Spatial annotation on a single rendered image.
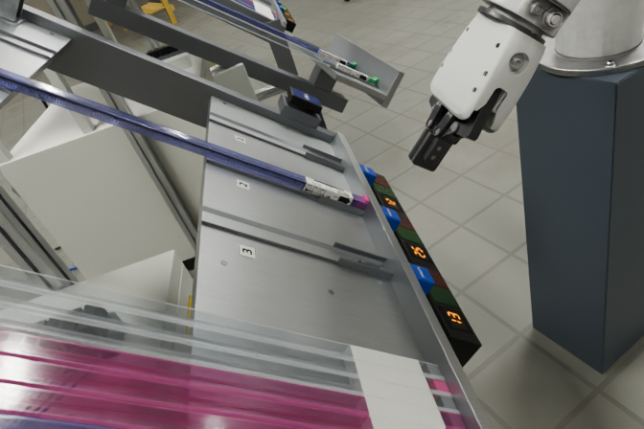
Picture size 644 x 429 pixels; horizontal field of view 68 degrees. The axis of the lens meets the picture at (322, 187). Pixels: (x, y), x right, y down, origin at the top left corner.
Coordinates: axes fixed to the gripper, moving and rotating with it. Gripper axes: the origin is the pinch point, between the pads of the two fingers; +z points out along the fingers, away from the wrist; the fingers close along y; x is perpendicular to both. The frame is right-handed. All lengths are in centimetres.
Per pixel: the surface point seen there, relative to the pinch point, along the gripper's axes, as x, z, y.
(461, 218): -73, 37, 74
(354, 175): 3.6, 8.7, 6.2
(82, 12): 172, 234, 804
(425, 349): 3.6, 9.6, -21.2
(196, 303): 22.5, 10.2, -21.5
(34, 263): 38, 49, 21
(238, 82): 16.8, 13.2, 39.6
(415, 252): -3.8, 11.1, -3.6
